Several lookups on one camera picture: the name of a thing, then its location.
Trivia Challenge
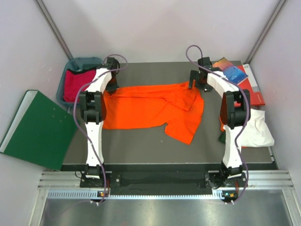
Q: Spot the orange t-shirt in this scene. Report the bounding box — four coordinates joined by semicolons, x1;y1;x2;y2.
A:
103;82;205;145

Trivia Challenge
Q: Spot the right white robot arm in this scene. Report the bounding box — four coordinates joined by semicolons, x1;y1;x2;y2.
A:
189;70;251;189

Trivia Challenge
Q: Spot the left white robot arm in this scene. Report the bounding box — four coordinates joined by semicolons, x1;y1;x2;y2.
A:
79;63;120;188

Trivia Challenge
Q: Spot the blue orange book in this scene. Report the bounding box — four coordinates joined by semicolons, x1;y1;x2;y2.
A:
213;57;248;84

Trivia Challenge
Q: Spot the teal plastic bin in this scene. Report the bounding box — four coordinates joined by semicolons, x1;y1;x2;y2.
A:
56;57;103;107

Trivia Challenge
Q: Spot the magenta t-shirt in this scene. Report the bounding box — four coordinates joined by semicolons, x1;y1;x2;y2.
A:
63;69;96;102

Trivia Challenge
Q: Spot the small orange cloth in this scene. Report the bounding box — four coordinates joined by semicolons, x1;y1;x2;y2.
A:
219;117;225;132

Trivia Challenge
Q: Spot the red folder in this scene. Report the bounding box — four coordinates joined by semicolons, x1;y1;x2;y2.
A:
237;64;265;106

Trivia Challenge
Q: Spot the dark green cloth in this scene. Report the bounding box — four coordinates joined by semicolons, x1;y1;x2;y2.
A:
218;131;226;144

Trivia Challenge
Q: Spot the white t-shirt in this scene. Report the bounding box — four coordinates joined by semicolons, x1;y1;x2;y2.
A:
242;109;275;147

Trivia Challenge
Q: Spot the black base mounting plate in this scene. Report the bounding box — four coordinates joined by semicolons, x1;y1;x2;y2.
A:
80;171;246;189

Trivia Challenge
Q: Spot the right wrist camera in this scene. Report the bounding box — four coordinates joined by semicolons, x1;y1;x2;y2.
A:
198;56;212;69

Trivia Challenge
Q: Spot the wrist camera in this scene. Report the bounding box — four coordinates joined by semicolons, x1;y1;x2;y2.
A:
198;56;212;69
102;57;120;70

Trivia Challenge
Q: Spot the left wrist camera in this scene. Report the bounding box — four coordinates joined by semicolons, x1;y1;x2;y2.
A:
102;57;120;70

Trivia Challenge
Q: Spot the green ring binder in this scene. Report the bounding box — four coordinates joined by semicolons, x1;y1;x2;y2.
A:
0;90;78;170

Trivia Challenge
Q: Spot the aluminium rail frame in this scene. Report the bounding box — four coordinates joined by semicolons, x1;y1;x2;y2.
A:
38;170;301;226

